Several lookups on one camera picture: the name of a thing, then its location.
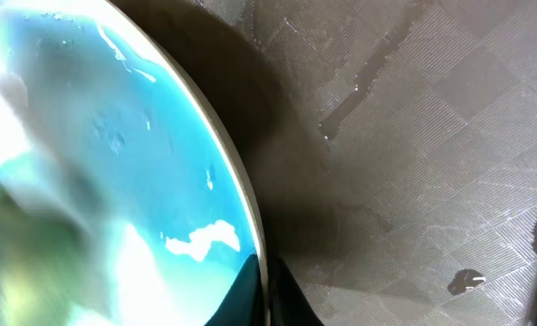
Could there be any white plate top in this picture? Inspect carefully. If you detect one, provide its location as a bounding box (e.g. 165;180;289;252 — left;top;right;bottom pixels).
0;1;270;325

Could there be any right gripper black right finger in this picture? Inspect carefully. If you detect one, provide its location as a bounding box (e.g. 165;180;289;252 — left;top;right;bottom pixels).
268;256;323;326

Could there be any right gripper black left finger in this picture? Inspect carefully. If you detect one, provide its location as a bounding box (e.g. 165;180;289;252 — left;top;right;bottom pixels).
206;254;264;326

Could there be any green yellow sponge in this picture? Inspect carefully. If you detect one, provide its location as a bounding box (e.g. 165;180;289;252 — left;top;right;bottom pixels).
0;180;117;325

